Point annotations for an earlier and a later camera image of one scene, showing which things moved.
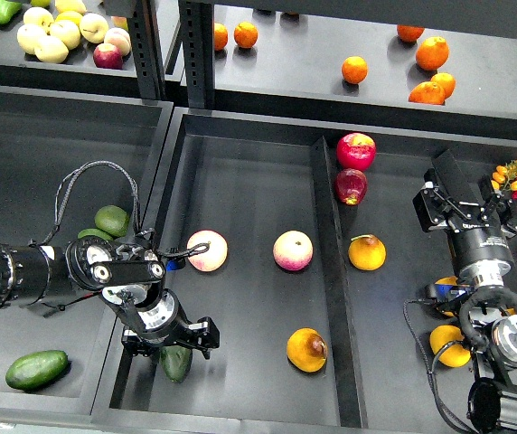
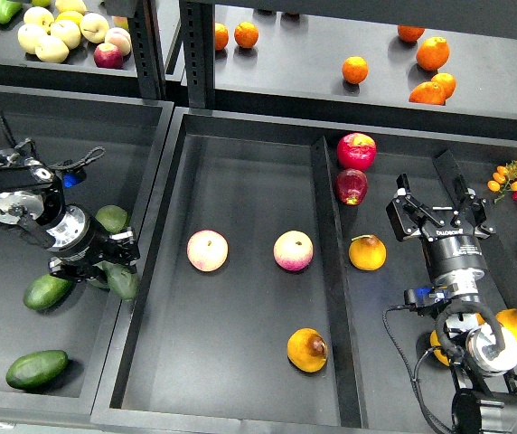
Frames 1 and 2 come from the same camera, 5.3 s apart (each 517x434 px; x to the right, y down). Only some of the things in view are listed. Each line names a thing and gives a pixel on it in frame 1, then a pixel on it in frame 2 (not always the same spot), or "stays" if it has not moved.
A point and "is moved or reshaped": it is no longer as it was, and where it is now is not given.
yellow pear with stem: (367, 252) stays
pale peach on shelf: (118, 37) stays
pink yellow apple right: (293, 250) stays
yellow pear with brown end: (306, 349) stays
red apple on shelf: (108, 56) stays
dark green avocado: (176, 361) is moved or reshaped
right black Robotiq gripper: (476, 240) -> (455, 256)
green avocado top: (111, 220) stays
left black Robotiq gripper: (165, 325) -> (80, 247)
